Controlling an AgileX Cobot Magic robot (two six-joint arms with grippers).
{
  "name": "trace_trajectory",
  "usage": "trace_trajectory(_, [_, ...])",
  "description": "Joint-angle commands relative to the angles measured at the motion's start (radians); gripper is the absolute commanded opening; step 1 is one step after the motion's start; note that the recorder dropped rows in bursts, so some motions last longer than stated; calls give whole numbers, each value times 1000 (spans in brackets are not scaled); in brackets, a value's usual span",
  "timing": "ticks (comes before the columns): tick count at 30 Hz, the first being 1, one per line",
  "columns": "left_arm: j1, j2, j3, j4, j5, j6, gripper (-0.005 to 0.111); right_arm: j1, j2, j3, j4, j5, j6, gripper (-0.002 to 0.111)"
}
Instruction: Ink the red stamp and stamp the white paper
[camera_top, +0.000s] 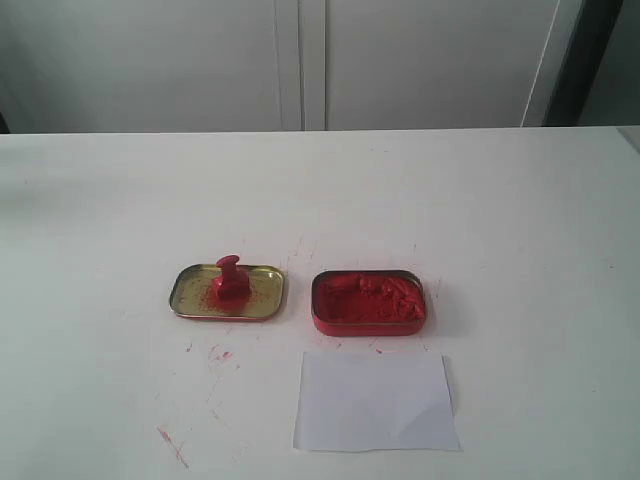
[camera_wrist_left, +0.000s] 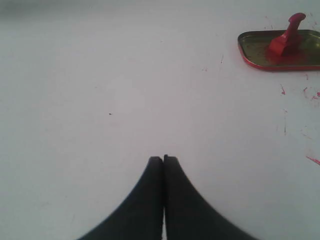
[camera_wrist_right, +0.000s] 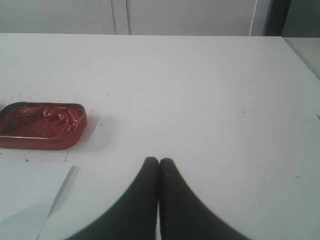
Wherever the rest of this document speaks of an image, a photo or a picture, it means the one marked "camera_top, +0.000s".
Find red plastic stamp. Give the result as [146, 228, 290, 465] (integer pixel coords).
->
[212, 255, 250, 300]

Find red ink pad tin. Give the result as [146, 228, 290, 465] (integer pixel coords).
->
[311, 270, 428, 337]

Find white cabinet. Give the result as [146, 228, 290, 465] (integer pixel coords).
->
[1, 1, 581, 133]

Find gold tin lid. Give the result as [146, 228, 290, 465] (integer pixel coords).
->
[168, 264, 286, 322]

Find white paper sheet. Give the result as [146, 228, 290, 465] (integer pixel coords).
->
[293, 351, 461, 453]

